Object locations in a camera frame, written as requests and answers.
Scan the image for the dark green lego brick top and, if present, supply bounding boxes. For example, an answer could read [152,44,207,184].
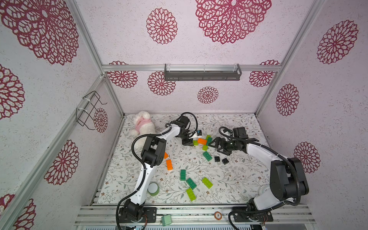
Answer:
[206,137,213,145]

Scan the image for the dark green lego brick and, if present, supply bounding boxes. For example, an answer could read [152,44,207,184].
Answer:
[202,151,213,162]
[206,137,213,145]
[180,170,186,181]
[186,178,197,190]

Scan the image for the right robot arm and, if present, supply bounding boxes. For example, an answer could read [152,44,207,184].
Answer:
[208,126,309,229]

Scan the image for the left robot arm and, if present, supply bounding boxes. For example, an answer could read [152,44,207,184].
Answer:
[116,111,198,230]

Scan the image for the black small lego near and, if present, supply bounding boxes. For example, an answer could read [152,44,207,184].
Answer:
[222,158,229,165]

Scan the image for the lime lego brick bottom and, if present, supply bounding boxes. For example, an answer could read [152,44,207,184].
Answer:
[186,188,196,202]

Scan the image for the white plush bunny pink shirt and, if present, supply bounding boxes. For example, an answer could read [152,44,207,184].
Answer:
[129,111,156,137]

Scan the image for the white round clock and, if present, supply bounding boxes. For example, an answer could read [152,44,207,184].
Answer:
[258,185,270,196]

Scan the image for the round orange sticker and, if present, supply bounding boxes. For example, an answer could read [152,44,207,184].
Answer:
[214,211,222,220]

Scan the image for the green tape roll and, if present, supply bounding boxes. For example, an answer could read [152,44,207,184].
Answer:
[148,183,160,196]

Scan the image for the green connector block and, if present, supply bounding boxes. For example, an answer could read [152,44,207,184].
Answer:
[162,215,172,226]

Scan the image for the black wire basket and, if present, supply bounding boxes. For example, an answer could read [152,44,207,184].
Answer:
[75,91,107,130]

